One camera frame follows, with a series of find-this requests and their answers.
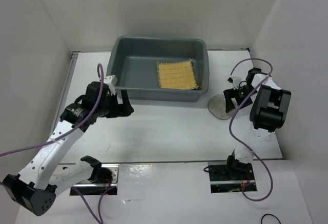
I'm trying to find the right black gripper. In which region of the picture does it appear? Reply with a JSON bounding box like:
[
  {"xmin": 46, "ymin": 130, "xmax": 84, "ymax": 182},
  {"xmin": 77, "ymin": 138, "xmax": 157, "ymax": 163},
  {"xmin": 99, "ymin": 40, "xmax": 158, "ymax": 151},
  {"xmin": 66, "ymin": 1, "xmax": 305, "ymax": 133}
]
[{"xmin": 223, "ymin": 85, "xmax": 258, "ymax": 113}]

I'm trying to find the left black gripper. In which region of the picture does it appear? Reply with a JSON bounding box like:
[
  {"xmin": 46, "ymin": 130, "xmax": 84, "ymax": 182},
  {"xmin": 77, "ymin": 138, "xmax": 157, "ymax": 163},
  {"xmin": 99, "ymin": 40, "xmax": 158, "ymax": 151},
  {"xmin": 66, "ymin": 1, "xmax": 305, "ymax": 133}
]
[{"xmin": 96, "ymin": 90, "xmax": 134, "ymax": 118}]

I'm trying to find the clear glass plate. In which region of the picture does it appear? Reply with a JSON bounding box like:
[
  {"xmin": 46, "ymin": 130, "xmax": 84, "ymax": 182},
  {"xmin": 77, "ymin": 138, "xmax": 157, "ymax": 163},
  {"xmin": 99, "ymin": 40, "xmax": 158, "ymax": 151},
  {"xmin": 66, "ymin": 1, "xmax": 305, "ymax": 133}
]
[{"xmin": 207, "ymin": 94, "xmax": 236, "ymax": 120}]

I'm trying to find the yellow woven bamboo mat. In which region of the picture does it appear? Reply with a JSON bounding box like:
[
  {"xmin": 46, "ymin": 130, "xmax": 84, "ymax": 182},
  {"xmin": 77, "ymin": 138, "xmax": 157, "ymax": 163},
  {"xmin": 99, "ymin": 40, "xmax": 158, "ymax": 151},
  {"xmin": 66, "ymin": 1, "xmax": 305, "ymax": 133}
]
[{"xmin": 157, "ymin": 58, "xmax": 199, "ymax": 90}]

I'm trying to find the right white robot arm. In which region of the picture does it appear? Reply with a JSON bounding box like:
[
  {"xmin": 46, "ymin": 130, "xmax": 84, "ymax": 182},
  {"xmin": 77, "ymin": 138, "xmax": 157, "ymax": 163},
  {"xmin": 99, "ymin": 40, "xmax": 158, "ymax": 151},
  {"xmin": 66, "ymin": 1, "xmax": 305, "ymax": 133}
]
[{"xmin": 223, "ymin": 68, "xmax": 291, "ymax": 180}]

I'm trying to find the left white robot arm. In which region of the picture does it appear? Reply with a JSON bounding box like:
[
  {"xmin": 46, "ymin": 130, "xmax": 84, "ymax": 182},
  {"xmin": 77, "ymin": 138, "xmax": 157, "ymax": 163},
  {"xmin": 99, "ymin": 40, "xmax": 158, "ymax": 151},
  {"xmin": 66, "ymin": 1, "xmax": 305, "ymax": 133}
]
[{"xmin": 3, "ymin": 82, "xmax": 134, "ymax": 216}]

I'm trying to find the grey plastic bin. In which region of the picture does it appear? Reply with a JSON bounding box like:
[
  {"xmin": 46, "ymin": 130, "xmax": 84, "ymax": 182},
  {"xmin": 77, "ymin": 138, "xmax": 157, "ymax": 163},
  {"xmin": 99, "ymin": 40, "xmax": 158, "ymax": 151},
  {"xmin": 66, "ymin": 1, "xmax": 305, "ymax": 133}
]
[{"xmin": 107, "ymin": 36, "xmax": 210, "ymax": 102}]

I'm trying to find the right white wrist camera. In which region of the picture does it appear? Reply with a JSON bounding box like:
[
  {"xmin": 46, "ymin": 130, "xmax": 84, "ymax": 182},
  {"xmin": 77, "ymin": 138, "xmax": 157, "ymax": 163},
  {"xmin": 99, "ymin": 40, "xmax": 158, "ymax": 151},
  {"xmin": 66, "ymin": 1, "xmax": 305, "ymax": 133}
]
[{"xmin": 228, "ymin": 75, "xmax": 242, "ymax": 90}]

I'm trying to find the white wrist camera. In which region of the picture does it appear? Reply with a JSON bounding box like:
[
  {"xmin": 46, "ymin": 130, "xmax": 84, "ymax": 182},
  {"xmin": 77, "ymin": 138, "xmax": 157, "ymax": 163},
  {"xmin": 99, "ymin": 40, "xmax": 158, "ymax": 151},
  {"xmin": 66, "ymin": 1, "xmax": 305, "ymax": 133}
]
[
  {"xmin": 228, "ymin": 75, "xmax": 242, "ymax": 90},
  {"xmin": 104, "ymin": 75, "xmax": 117, "ymax": 95}
]

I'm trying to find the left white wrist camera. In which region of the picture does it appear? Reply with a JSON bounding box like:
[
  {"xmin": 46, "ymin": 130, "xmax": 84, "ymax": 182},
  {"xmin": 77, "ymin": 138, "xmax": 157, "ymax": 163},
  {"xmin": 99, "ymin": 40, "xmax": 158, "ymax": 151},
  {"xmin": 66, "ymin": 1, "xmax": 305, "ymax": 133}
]
[{"xmin": 104, "ymin": 75, "xmax": 117, "ymax": 95}]

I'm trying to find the aluminium table rail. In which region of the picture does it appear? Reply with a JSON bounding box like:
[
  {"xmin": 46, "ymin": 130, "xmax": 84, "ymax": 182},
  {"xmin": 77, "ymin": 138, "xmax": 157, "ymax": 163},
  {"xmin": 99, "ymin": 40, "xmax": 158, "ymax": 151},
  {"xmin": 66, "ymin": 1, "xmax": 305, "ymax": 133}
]
[{"xmin": 51, "ymin": 51, "xmax": 80, "ymax": 132}]

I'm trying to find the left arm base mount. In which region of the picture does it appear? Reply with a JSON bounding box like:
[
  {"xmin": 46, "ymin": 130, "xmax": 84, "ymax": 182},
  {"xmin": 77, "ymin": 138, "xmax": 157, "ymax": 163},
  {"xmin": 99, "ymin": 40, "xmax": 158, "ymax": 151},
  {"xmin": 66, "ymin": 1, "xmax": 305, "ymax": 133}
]
[{"xmin": 74, "ymin": 164, "xmax": 119, "ymax": 196}]

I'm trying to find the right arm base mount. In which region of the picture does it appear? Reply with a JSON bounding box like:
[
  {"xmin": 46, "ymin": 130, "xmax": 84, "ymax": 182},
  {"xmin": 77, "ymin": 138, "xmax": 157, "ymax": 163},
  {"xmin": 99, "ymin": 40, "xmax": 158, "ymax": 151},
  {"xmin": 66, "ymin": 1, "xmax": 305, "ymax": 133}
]
[{"xmin": 203, "ymin": 162, "xmax": 257, "ymax": 193}]

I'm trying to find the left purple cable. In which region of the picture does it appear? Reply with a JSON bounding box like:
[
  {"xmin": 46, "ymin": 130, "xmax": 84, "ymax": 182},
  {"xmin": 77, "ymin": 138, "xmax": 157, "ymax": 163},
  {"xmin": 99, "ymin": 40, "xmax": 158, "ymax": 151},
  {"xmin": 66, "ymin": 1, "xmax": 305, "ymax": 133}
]
[{"xmin": 0, "ymin": 64, "xmax": 117, "ymax": 224}]

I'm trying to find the black cable loop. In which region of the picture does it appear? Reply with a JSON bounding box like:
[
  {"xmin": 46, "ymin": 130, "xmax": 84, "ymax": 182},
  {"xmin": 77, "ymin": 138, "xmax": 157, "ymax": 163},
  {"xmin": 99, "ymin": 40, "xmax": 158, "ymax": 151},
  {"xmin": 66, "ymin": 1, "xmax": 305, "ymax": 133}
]
[{"xmin": 261, "ymin": 213, "xmax": 282, "ymax": 224}]

